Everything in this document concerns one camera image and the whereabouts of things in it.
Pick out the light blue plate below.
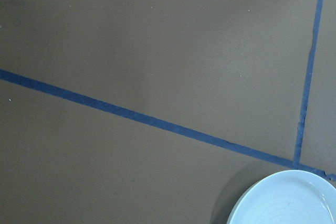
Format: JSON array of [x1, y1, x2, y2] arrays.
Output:
[[227, 170, 335, 223]]

